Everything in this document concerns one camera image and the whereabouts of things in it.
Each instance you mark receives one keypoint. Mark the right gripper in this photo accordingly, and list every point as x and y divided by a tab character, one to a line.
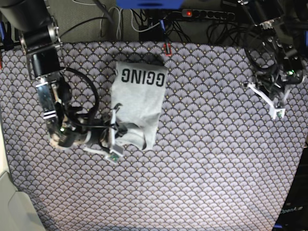
99	136

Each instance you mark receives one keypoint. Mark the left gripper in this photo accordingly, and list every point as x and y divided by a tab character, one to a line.
274	86

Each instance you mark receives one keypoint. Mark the light grey T-shirt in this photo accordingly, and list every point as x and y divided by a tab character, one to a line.
140	89

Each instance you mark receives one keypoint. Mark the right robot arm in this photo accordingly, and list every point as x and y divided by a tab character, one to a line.
41	41

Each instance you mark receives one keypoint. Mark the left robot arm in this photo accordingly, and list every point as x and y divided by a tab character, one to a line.
283	25

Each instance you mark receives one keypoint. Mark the red black table clamp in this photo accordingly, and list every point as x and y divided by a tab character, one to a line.
167	49

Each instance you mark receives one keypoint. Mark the fan-patterned table cloth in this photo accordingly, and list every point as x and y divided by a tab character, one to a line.
220	163

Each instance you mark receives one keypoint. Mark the black box behind table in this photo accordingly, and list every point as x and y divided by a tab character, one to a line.
155	34

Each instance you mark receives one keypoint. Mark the blue box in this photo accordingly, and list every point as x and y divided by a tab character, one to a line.
149	4

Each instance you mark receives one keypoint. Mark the grey plastic bin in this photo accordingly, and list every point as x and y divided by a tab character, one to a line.
17	212

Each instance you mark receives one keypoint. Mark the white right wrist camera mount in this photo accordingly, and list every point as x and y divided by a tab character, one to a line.
115	152

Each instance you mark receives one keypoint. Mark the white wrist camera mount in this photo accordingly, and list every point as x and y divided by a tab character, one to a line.
277	109
115	152

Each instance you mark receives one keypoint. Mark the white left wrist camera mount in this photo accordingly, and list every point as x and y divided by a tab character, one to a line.
277	109

